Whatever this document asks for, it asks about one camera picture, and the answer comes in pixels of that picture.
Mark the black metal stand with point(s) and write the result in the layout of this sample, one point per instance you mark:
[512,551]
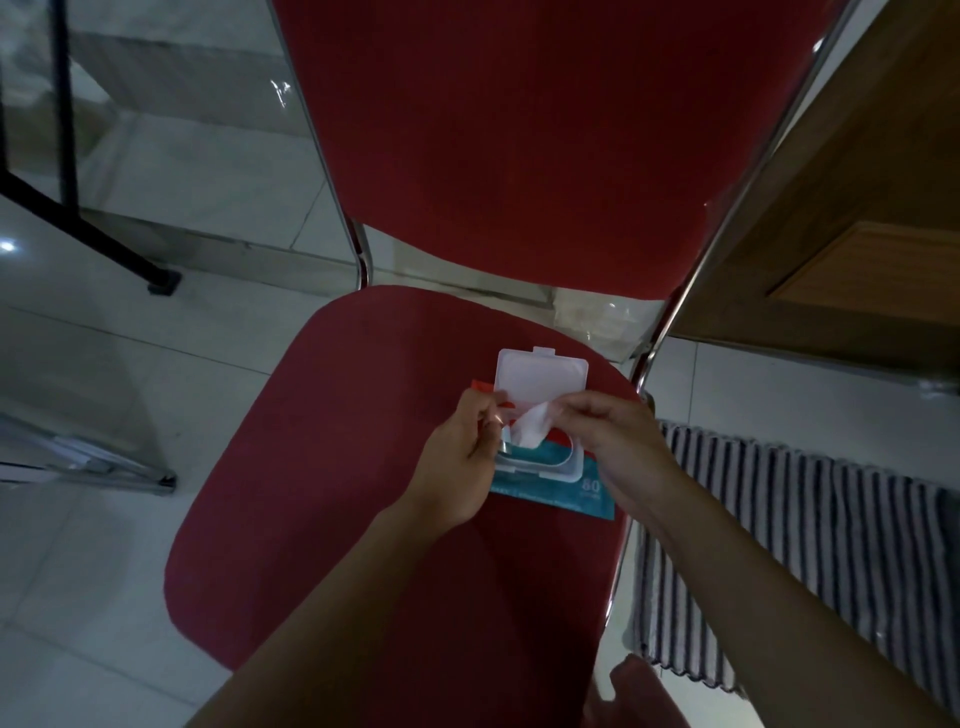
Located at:
[67,202]

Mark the person's right hand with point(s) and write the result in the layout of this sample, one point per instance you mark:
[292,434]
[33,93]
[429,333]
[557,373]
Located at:
[626,450]

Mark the teal wet wipes packet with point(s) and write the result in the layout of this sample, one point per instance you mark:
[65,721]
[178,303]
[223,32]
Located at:
[559,499]

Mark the person's right forearm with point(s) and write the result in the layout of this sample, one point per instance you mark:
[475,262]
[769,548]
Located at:
[765,622]

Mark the person's left hand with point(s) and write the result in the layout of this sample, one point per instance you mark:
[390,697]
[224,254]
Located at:
[446,472]

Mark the folded chrome metal frame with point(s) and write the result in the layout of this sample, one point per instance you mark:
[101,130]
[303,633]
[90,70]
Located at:
[90,461]

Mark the person's left forearm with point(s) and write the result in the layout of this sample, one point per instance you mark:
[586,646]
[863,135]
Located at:
[322,637]

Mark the striped floor mat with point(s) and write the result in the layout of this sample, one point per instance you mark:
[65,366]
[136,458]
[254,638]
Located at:
[825,540]

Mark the person's right thumb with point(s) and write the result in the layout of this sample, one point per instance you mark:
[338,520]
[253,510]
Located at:
[571,424]

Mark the brown wooden door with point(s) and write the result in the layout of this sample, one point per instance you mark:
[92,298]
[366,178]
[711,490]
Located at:
[847,225]

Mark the person's left thumb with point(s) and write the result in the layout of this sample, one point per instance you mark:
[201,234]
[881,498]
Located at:
[491,403]

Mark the red chair with chrome frame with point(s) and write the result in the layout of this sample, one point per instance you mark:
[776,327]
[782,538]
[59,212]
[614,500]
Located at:
[330,465]

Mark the white wet wipe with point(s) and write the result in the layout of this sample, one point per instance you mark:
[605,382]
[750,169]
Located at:
[529,427]

